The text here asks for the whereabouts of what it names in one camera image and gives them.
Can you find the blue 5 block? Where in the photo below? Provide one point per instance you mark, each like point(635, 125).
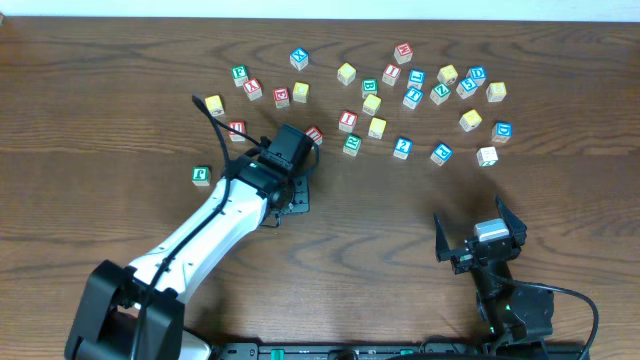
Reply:
point(466, 87)

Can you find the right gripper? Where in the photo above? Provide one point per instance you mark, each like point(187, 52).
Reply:
point(470, 253)

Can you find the blue D block lower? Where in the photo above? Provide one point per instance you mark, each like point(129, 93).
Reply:
point(502, 132)

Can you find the red U block centre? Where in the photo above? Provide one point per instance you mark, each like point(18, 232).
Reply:
point(315, 134)

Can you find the red H block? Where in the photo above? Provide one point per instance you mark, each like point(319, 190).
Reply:
point(403, 53)

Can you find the green Z block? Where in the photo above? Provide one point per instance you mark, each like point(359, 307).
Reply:
point(440, 93)

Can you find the red Q block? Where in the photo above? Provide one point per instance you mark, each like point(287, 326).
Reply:
point(281, 97)

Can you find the blue 2 block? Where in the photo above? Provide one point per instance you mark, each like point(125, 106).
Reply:
point(402, 148)

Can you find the yellow block centre upper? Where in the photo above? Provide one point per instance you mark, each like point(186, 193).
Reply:
point(371, 104)

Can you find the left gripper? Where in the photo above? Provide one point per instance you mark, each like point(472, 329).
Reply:
point(301, 195)

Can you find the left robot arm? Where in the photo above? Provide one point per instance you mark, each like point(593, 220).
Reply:
point(137, 311)

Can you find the blue X block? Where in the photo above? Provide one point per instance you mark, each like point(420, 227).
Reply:
point(299, 59)

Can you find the yellow block beside Q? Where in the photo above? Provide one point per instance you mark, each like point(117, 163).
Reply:
point(301, 92)

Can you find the green J block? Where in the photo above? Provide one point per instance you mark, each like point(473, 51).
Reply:
point(201, 176)

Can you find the green R block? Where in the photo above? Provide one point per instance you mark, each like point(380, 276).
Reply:
point(352, 144)

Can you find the yellow block right lower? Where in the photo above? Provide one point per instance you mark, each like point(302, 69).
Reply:
point(470, 120)

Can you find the yellow block with animal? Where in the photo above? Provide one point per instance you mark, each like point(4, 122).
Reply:
point(447, 75)

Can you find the blue L block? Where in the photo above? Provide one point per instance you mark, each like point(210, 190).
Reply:
point(416, 79)

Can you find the red X block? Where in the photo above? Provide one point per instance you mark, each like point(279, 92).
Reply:
point(253, 89)

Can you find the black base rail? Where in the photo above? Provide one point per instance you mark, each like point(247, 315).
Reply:
point(428, 350)

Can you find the yellow block centre lower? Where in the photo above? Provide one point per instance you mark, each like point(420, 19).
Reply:
point(377, 128)

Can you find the green 7 block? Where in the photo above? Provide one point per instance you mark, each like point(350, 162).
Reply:
point(487, 156)

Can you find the blue T block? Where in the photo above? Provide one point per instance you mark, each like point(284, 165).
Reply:
point(412, 97)

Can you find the yellow B block far right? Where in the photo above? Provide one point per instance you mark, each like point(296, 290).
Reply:
point(496, 92)

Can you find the red u block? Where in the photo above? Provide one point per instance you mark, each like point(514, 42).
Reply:
point(315, 134)
point(238, 129)

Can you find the red i block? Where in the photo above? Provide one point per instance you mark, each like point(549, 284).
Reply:
point(347, 121)
point(391, 74)

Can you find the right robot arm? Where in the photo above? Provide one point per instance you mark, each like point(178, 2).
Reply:
point(516, 313)

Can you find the green F block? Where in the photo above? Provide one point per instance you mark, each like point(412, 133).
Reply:
point(240, 75)

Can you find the blue d block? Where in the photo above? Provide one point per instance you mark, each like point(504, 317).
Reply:
point(477, 74)
point(502, 132)

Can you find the blue P block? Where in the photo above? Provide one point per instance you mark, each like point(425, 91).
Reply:
point(441, 154)

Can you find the blue D block upper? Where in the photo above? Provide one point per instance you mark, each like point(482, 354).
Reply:
point(477, 74)

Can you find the green B block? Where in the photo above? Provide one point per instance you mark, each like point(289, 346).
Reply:
point(369, 87)

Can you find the yellow block far left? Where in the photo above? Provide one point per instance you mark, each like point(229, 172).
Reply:
point(214, 105)

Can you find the yellow block top middle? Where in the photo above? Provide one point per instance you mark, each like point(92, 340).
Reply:
point(346, 73)

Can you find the red U block left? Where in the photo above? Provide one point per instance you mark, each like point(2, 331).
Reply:
point(238, 129)

